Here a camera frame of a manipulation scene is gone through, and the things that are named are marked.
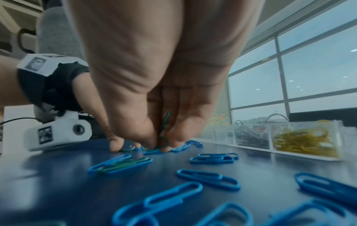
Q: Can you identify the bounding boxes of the dark green paper clip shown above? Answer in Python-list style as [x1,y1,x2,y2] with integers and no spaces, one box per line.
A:
[157,110,171,153]

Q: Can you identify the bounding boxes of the white box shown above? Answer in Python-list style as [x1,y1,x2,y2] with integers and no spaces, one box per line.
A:
[2,104,38,156]

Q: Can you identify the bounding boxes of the colourful patterned panel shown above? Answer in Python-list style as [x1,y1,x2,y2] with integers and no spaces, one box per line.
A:
[207,112,232,127]

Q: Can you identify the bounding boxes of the person's left forearm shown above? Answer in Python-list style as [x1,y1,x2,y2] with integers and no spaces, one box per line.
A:
[0,55,30,107]

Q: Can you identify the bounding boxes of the pile of black clips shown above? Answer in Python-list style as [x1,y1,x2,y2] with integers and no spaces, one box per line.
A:
[233,124,270,148]

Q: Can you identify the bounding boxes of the person's left hand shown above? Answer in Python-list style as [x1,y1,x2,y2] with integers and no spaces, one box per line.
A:
[73,71,141,153]

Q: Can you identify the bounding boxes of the person's right hand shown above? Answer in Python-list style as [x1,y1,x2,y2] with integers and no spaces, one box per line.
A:
[70,0,266,153]

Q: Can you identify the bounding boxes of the window frame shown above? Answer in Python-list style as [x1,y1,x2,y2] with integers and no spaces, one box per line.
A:
[227,0,357,127]

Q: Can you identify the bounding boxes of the scattered blue paper clips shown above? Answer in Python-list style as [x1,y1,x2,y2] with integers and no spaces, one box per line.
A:
[87,140,357,226]

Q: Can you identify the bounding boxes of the black cable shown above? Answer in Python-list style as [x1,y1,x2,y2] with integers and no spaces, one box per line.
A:
[0,117,38,127]

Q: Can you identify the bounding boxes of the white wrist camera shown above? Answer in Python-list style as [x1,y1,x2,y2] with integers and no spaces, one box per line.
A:
[23,110,93,152]

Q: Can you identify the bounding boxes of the grey office chair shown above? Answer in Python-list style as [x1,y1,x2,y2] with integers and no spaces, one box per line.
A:
[17,0,86,63]

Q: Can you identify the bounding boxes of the pile of yellow rubber bands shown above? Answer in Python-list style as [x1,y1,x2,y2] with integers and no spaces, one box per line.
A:
[273,126,340,159]

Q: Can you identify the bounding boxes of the clear plastic organizer box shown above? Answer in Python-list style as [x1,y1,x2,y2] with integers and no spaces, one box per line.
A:
[192,120,357,162]

